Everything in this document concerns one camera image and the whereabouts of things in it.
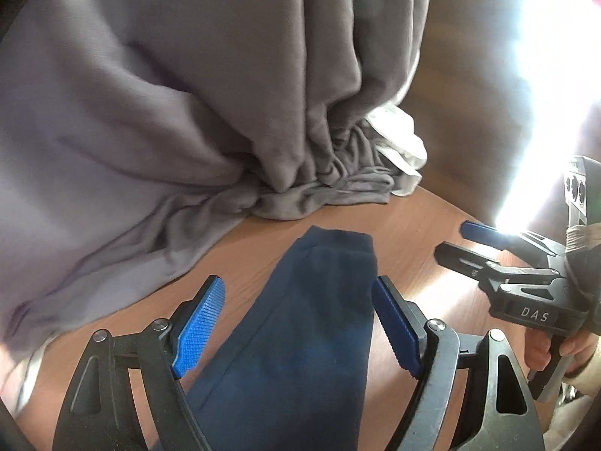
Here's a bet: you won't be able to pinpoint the navy blue pants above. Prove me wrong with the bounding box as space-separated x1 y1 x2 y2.
187 227 377 450

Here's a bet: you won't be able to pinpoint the beige sleeve forearm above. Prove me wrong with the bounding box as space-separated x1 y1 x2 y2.
544 360 600 450

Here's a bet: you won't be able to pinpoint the person right hand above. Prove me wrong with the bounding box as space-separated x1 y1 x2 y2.
522 325 601 379

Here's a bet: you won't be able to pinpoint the white sheer curtain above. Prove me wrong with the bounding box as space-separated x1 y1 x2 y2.
366 102 428 197

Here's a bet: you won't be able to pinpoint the grey purple hanging curtain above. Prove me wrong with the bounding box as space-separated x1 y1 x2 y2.
1 0 429 359

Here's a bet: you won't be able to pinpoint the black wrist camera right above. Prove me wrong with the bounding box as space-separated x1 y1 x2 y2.
564 156 600 251

